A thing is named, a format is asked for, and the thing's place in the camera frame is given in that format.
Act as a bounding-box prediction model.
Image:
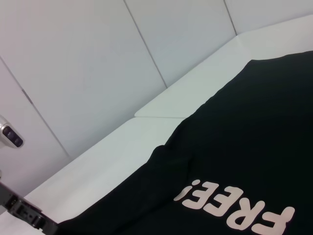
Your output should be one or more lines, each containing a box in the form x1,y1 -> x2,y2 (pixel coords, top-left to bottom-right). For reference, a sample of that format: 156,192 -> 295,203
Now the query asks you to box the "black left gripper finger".
40,217 -> 59,235

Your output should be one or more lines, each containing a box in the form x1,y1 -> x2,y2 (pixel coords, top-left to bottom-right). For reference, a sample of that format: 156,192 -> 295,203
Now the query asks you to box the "black shirt with FREE print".
57,50 -> 313,235

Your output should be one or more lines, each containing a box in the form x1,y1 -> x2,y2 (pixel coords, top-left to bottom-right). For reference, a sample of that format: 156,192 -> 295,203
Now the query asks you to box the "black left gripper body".
0,182 -> 47,230

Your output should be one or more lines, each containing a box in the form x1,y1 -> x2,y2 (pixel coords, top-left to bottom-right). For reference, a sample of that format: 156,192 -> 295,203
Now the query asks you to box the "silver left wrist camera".
0,115 -> 24,150

